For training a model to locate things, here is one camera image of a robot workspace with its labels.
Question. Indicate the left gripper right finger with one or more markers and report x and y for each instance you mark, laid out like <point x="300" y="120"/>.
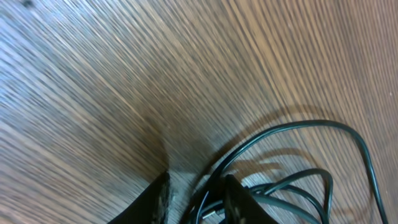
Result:
<point x="240" y="207"/>

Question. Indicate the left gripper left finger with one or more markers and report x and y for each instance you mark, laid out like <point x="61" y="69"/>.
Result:
<point x="151" y="206"/>

